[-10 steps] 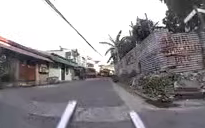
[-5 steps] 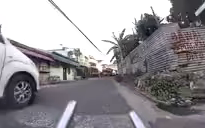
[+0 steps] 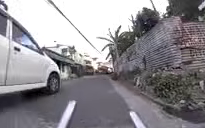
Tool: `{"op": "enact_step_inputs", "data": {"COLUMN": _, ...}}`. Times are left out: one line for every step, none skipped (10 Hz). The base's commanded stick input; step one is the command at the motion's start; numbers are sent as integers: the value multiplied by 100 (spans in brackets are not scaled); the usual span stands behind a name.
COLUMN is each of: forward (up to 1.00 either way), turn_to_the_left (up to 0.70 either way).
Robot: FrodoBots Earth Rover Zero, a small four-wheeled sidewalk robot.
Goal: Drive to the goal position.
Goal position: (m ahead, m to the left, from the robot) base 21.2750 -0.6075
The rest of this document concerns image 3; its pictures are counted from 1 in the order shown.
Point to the corrugated metal fence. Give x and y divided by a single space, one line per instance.
153 48

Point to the white car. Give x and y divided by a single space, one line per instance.
16 60

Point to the robot's own part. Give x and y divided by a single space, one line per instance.
137 119
66 114

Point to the brick wall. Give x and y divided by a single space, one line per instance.
196 45

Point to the concrete road edge strip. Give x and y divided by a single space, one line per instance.
140 103

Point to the trees behind fence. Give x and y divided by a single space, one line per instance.
146 23

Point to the row of houses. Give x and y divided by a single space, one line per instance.
68 60

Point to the grey asphalt road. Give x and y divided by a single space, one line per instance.
90 96

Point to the palm tree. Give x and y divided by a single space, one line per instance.
112 45

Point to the bush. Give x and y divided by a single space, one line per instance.
171 85

